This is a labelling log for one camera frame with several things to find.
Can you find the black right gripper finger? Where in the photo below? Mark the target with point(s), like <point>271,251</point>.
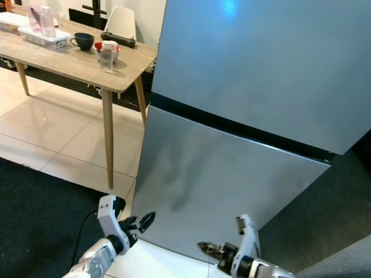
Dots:
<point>211,245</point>
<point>214,253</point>

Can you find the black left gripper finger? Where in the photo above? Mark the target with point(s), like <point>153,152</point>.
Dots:
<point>129,222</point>
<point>146,221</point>

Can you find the silver fridge door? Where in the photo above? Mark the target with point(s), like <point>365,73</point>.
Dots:
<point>226,179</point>
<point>261,63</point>

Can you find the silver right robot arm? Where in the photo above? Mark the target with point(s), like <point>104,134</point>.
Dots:
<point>272,272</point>

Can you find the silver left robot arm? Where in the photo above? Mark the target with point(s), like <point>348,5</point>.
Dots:
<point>98,258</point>

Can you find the white fridge cabinet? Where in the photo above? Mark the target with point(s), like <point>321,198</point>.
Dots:
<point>237,128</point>

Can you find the large black floor mat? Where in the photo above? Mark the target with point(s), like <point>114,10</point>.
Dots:
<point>46,226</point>

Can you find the clear bottle white cap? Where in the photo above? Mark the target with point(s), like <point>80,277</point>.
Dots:
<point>106,61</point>

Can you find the white bowl red inside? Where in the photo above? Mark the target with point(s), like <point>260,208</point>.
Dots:
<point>97,50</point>

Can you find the light wooden table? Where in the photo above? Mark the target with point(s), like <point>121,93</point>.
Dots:
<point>58,61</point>

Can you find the dark blue mug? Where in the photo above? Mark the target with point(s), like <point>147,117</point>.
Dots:
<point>85,41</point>

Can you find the clear pink plastic bag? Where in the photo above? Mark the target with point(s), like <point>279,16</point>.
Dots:
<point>43,18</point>

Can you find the white lidded food container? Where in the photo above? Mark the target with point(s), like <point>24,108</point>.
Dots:
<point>11,22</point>

